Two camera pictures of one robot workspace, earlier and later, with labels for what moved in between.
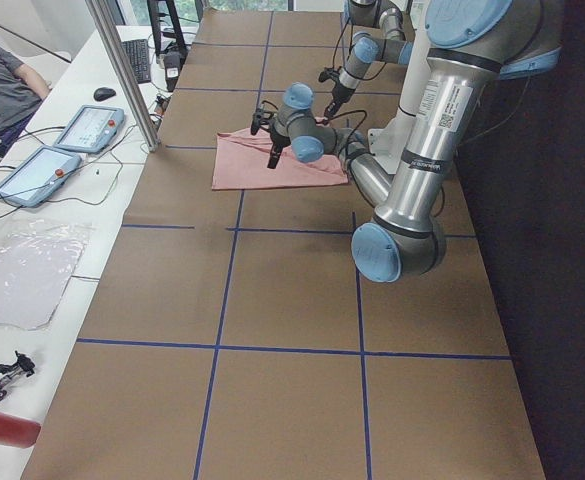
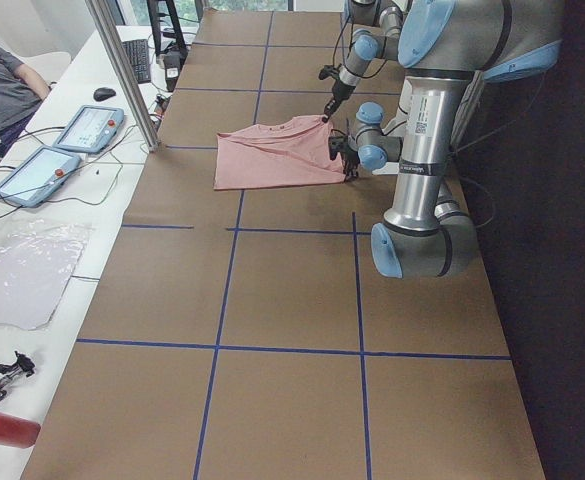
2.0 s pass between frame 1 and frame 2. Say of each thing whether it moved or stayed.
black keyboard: stayed
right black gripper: stayed
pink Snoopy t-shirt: stayed
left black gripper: moved
